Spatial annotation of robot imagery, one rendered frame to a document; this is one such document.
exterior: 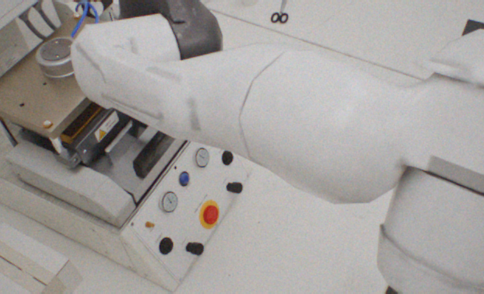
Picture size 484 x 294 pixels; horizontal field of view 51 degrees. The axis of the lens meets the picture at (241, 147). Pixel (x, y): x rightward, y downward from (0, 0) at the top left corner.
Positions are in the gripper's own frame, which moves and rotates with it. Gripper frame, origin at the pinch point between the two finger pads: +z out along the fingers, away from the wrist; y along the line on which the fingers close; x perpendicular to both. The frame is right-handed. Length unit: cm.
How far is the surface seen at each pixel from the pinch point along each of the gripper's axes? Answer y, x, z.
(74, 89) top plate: -10.9, -4.3, -5.3
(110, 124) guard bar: -4.1, -3.3, 0.5
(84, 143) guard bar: -4.7, -9.8, -0.8
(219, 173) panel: 16.0, 7.8, 15.1
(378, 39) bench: 31, 74, 18
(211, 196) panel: 17.2, 2.9, 16.4
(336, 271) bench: 46.7, 1.8, 12.4
